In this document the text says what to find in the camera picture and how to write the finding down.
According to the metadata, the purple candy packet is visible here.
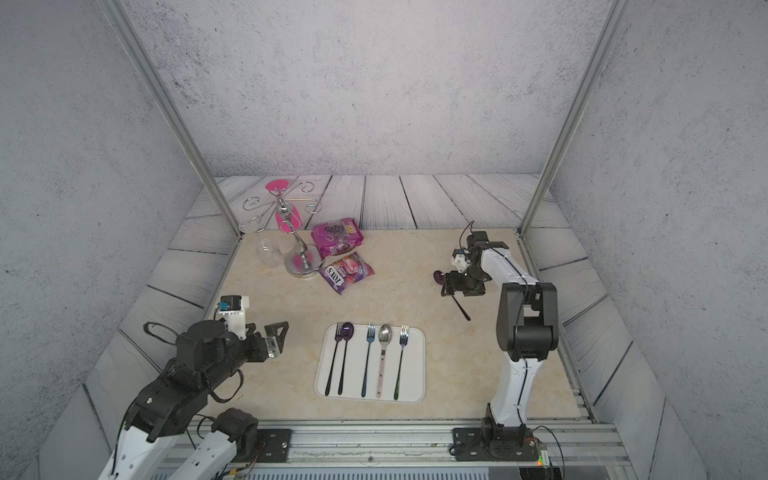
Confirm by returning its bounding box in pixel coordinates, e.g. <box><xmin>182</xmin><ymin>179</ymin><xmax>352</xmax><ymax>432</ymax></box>
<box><xmin>320</xmin><ymin>252</ymin><xmax>375</xmax><ymax>295</ymax></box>

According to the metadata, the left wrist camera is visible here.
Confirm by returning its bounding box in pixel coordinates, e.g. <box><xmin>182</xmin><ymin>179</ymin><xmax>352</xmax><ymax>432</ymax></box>
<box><xmin>214</xmin><ymin>295</ymin><xmax>250</xmax><ymax>340</ymax></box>

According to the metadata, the left aluminium frame post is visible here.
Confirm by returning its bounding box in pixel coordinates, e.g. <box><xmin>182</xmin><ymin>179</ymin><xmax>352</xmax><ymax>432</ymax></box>
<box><xmin>98</xmin><ymin>0</ymin><xmax>243</xmax><ymax>239</ymax></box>

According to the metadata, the rainbow green fork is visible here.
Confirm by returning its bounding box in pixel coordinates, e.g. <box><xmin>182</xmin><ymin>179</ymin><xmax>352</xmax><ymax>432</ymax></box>
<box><xmin>393</xmin><ymin>325</ymin><xmax>409</xmax><ymax>401</ymax></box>

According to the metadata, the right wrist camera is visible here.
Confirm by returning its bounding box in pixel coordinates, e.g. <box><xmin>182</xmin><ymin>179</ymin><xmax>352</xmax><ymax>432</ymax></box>
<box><xmin>451</xmin><ymin>248</ymin><xmax>471</xmax><ymax>273</ymax></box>

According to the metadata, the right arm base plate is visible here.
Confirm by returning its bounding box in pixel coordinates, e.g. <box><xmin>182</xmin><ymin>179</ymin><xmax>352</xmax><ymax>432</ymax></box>
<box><xmin>449</xmin><ymin>425</ymin><xmax>542</xmax><ymax>464</ymax></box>

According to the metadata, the clear wine glass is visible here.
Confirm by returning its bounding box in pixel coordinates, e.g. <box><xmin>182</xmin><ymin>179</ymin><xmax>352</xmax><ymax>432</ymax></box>
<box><xmin>240</xmin><ymin>216</ymin><xmax>283</xmax><ymax>269</ymax></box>

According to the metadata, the magenta snack packet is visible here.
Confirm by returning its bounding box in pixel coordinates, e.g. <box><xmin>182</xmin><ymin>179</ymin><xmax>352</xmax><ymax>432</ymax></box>
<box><xmin>311</xmin><ymin>217</ymin><xmax>364</xmax><ymax>258</ymax></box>

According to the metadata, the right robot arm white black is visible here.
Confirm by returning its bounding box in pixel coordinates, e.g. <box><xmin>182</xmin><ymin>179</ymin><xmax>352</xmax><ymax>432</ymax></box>
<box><xmin>433</xmin><ymin>231</ymin><xmax>559</xmax><ymax>459</ymax></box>

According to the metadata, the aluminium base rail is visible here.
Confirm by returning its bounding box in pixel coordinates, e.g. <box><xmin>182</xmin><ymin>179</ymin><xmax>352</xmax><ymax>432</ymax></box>
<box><xmin>222</xmin><ymin>419</ymin><xmax>636</xmax><ymax>479</ymax></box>

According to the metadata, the right aluminium frame post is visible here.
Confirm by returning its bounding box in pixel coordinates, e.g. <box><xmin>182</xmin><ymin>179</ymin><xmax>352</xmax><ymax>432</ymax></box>
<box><xmin>518</xmin><ymin>0</ymin><xmax>630</xmax><ymax>238</ymax></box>

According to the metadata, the silver spoon pink handle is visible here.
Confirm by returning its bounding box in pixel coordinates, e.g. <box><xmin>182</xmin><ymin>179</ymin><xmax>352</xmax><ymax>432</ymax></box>
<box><xmin>376</xmin><ymin>324</ymin><xmax>393</xmax><ymax>398</ymax></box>

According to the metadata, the rainbow purple spoon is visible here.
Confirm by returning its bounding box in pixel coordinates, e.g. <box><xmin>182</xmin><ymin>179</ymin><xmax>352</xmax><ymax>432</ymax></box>
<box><xmin>433</xmin><ymin>270</ymin><xmax>471</xmax><ymax>321</ymax></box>

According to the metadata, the aluminium frame post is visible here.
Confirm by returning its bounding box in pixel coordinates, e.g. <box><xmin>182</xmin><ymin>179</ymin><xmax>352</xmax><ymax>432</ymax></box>
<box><xmin>518</xmin><ymin>0</ymin><xmax>630</xmax><ymax>238</ymax></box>
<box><xmin>98</xmin><ymin>0</ymin><xmax>243</xmax><ymax>239</ymax></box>

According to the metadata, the pink wine glass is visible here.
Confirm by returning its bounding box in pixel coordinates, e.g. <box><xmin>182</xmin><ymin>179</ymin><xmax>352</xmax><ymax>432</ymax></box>
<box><xmin>266</xmin><ymin>179</ymin><xmax>301</xmax><ymax>234</ymax></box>

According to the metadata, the dark purple fork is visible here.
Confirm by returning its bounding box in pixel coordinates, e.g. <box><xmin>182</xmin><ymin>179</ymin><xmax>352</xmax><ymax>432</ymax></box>
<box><xmin>324</xmin><ymin>323</ymin><xmax>343</xmax><ymax>396</ymax></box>

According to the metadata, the silver glass holder stand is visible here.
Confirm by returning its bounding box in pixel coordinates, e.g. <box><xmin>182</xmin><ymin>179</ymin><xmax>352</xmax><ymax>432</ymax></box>
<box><xmin>242</xmin><ymin>181</ymin><xmax>323</xmax><ymax>278</ymax></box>

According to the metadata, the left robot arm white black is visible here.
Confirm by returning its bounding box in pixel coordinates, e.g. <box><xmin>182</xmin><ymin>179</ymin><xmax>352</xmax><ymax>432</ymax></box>
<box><xmin>100</xmin><ymin>320</ymin><xmax>292</xmax><ymax>479</ymax></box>

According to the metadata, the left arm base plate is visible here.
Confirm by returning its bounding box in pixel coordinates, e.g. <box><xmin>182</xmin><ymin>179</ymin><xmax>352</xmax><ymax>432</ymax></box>
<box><xmin>232</xmin><ymin>428</ymin><xmax>293</xmax><ymax>464</ymax></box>

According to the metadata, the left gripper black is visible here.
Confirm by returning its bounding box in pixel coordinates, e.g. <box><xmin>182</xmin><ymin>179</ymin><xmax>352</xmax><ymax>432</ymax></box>
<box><xmin>202</xmin><ymin>318</ymin><xmax>290</xmax><ymax>396</ymax></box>

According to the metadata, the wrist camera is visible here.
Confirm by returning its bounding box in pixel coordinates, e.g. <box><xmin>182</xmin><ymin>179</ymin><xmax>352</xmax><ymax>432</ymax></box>
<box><xmin>451</xmin><ymin>248</ymin><xmax>471</xmax><ymax>273</ymax></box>
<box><xmin>214</xmin><ymin>295</ymin><xmax>250</xmax><ymax>340</ymax></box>

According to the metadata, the white square tray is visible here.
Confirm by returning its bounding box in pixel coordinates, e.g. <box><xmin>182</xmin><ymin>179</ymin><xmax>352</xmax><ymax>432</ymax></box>
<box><xmin>314</xmin><ymin>324</ymin><xmax>427</xmax><ymax>404</ymax></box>

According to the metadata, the blue fork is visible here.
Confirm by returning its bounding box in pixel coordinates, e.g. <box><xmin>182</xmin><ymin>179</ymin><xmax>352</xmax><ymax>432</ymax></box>
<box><xmin>361</xmin><ymin>323</ymin><xmax>376</xmax><ymax>398</ymax></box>

